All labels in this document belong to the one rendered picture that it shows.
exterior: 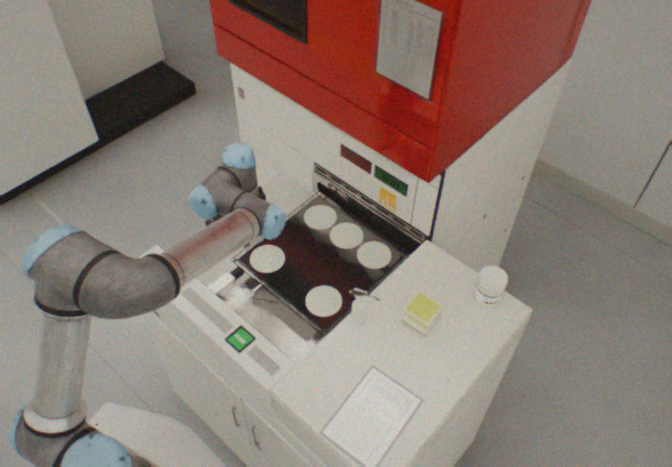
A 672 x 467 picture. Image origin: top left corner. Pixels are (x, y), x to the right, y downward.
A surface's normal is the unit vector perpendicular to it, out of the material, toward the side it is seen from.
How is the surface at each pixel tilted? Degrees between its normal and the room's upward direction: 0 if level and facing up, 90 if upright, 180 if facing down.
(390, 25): 90
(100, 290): 43
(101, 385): 0
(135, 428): 0
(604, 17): 90
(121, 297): 57
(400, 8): 90
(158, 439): 0
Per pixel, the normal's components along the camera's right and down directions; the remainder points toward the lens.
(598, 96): -0.67, 0.55
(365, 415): 0.02, -0.66
